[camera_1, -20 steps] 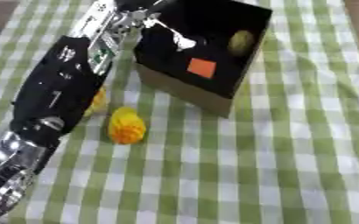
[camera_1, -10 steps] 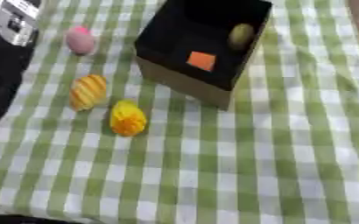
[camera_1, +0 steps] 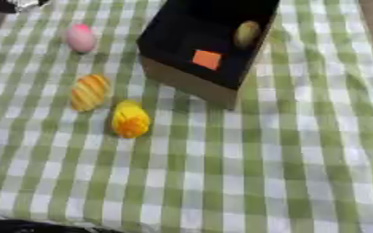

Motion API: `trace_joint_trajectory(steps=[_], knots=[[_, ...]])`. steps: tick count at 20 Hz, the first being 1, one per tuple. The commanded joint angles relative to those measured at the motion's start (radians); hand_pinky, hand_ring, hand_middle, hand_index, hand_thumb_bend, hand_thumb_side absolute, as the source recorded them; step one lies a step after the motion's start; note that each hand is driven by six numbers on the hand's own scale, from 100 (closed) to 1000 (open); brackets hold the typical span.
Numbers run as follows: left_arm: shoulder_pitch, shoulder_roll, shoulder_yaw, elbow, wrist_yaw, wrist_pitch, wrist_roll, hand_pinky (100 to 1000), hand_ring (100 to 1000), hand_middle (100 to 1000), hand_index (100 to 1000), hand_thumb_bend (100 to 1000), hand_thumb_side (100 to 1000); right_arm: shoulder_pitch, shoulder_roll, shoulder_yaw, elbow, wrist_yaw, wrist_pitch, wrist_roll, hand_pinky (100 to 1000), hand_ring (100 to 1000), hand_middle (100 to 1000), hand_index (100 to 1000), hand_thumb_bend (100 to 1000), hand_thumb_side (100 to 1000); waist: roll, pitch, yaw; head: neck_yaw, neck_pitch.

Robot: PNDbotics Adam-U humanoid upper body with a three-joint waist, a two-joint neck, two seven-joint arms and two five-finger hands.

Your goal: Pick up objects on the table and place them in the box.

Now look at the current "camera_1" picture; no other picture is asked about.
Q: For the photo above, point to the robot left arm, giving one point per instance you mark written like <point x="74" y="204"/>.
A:
<point x="9" y="4"/>

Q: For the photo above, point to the cardboard box with black inside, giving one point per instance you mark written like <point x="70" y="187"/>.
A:
<point x="195" y="36"/>

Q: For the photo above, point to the yellow orange toy fruit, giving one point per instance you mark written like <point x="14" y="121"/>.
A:
<point x="129" y="120"/>

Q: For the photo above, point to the orange square block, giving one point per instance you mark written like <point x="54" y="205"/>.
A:
<point x="206" y="59"/>

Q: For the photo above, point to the orange striped toy bread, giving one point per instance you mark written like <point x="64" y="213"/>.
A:
<point x="90" y="91"/>

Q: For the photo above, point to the olive yellow toy fruit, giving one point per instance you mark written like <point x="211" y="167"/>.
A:
<point x="246" y="34"/>

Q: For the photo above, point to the pink toy peach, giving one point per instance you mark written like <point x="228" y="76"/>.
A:
<point x="80" y="37"/>

